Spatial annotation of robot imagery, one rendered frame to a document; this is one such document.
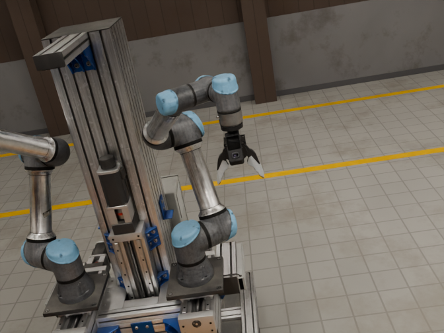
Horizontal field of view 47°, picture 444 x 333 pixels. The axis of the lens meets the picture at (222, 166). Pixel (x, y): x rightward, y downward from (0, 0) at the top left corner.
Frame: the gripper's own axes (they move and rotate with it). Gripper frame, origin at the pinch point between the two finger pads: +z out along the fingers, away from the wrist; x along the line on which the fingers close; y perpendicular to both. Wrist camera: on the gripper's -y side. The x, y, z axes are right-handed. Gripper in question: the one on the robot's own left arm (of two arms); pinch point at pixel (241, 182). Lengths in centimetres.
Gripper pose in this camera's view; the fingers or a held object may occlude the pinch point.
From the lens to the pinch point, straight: 167.8
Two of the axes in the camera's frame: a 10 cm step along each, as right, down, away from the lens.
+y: 0.0, -4.2, 9.1
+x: -9.9, 1.5, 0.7
